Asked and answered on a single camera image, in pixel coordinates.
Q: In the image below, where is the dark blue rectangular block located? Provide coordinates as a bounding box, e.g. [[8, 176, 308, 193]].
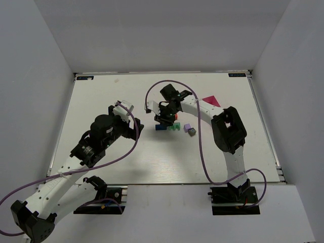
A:
[[155, 124, 167, 131]]

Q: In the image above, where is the green hospital arch block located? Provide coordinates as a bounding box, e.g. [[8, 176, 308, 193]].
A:
[[168, 123, 181, 131]]

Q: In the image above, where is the pink plastic box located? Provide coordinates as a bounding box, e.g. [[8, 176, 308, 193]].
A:
[[202, 96, 221, 107]]

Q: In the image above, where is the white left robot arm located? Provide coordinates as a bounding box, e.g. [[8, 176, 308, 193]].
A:
[[11, 101, 144, 242]]

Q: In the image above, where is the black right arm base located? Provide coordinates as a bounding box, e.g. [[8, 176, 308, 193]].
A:
[[208, 186, 260, 216]]

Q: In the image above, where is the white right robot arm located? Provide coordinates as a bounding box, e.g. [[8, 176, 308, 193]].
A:
[[147, 84, 250, 193]]

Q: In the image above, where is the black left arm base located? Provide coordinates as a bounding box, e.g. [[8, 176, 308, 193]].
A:
[[73, 186, 128, 215]]

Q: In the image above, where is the purple printed cube block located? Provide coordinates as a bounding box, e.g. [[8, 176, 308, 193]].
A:
[[184, 124, 191, 132]]

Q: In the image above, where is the grey house block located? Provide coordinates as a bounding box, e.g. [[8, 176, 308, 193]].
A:
[[188, 128, 196, 137]]

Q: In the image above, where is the left corner label sticker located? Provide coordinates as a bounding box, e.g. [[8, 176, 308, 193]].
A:
[[76, 76, 94, 80]]

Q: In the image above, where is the corner label sticker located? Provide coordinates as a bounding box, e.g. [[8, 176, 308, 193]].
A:
[[228, 73, 246, 77], [76, 76, 94, 80]]

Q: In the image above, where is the right corner label sticker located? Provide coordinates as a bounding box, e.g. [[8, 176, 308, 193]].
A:
[[228, 73, 246, 77]]

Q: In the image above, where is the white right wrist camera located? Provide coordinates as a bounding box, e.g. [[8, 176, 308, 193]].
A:
[[144, 100, 160, 115]]

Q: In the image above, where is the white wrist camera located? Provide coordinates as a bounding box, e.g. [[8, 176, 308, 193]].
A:
[[113, 100, 134, 123], [144, 100, 160, 115]]

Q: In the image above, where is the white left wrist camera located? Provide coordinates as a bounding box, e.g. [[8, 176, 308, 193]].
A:
[[113, 100, 134, 123]]

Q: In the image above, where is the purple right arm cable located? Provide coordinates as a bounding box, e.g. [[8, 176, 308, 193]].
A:
[[144, 80, 267, 209]]

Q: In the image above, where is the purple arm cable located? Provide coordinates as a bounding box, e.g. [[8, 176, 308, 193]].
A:
[[144, 80, 267, 209], [0, 101, 140, 236]]

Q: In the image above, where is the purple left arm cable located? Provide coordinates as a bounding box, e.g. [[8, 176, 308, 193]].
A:
[[0, 101, 140, 236]]

